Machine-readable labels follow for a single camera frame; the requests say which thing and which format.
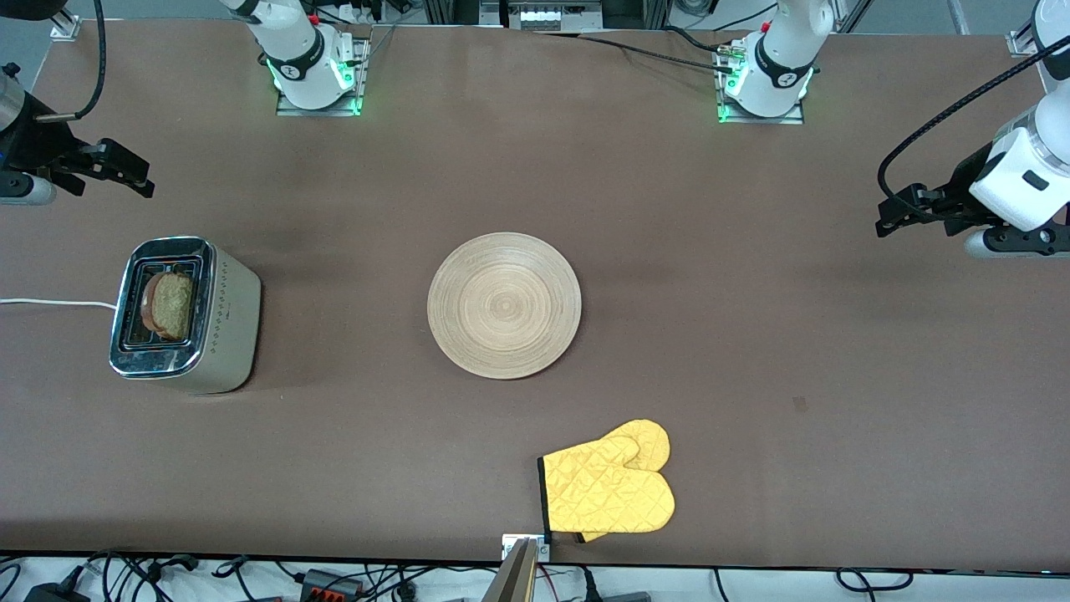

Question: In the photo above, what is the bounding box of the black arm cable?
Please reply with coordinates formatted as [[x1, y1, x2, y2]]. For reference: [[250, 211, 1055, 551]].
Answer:
[[878, 38, 1070, 222], [33, 0, 106, 123]]

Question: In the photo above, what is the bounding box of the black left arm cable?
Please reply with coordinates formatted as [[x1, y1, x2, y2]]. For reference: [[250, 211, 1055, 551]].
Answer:
[[878, 38, 1070, 222]]

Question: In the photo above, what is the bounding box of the grey electrical terminal box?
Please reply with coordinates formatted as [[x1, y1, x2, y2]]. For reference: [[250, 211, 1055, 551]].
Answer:
[[502, 0, 604, 32]]

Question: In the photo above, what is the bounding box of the white toaster power cord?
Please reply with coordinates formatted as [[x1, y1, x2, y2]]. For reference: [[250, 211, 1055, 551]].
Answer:
[[0, 297, 118, 309]]

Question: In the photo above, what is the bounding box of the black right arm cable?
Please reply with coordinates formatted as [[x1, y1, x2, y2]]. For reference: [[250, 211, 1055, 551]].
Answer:
[[33, 0, 106, 123]]

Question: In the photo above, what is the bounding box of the round wooden plate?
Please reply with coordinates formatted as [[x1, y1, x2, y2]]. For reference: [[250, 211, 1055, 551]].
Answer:
[[427, 232, 583, 380]]

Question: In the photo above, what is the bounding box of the silver two-slot toaster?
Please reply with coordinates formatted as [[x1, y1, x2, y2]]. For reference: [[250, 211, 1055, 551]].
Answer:
[[109, 236, 262, 395]]

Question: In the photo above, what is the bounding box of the brown bread slice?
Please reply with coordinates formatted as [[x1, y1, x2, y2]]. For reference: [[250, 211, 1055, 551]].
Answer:
[[140, 272, 198, 342]]

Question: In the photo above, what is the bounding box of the black power adapter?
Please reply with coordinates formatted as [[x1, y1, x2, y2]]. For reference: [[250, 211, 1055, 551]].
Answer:
[[23, 583, 91, 602]]

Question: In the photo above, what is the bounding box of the thick black table cable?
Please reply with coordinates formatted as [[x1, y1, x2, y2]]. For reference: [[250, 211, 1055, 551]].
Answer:
[[665, 25, 741, 56]]

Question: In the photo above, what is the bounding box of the metal table edge bracket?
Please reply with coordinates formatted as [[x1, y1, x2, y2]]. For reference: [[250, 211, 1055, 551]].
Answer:
[[502, 533, 551, 562]]

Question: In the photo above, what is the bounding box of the black looped floor cable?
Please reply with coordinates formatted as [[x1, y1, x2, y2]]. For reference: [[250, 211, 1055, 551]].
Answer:
[[836, 568, 914, 594]]

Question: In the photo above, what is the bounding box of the slanted metal profile bar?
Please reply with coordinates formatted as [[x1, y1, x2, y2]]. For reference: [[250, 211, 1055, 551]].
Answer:
[[482, 538, 538, 602]]

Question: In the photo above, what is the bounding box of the black orange connector block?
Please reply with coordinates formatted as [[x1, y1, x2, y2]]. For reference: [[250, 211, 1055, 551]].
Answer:
[[298, 569, 365, 602]]

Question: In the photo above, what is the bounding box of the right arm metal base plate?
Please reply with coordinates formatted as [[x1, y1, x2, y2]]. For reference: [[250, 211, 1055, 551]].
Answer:
[[276, 38, 369, 117]]

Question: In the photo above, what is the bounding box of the yellow quilted oven mitt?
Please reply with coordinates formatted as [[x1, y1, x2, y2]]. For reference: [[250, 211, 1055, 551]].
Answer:
[[577, 419, 671, 543], [538, 435, 675, 537]]

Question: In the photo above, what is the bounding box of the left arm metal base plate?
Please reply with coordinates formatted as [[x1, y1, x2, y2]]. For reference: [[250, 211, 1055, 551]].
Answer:
[[716, 42, 808, 126]]

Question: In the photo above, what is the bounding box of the thin black table cable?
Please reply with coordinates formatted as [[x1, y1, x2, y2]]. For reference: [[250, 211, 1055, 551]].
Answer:
[[535, 32, 734, 73]]

